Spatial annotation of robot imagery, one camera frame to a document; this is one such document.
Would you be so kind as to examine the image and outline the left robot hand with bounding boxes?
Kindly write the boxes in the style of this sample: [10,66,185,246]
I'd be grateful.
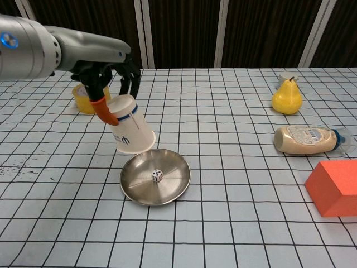
[44,25,141,127]

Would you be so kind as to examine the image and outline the white paper cup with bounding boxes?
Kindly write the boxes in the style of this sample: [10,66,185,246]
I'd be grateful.
[107,94,156,155]

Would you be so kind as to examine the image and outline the silver metal plate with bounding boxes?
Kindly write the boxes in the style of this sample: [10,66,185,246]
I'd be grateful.
[120,149,192,207]

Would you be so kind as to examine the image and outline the small grey cup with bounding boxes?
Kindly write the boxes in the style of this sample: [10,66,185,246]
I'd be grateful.
[277,72,299,90]

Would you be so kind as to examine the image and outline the yellow tape roll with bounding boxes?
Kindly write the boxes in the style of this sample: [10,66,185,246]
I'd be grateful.
[72,83,112,114]

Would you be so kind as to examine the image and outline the white grid tablecloth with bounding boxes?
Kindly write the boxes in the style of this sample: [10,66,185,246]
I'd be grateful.
[0,66,357,268]

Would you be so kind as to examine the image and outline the yellow pear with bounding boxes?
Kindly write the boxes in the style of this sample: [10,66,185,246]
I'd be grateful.
[272,76,303,115]

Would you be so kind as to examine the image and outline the mayonnaise squeeze bottle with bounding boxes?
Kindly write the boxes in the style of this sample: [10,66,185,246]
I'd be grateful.
[273,125,357,155]

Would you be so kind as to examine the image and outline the orange foam block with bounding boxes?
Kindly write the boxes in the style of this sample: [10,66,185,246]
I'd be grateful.
[304,159,357,218]

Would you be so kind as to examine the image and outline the white screen frame post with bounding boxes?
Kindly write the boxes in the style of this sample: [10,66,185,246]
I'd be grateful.
[133,0,155,69]
[18,0,38,22]
[214,0,230,69]
[298,0,337,69]

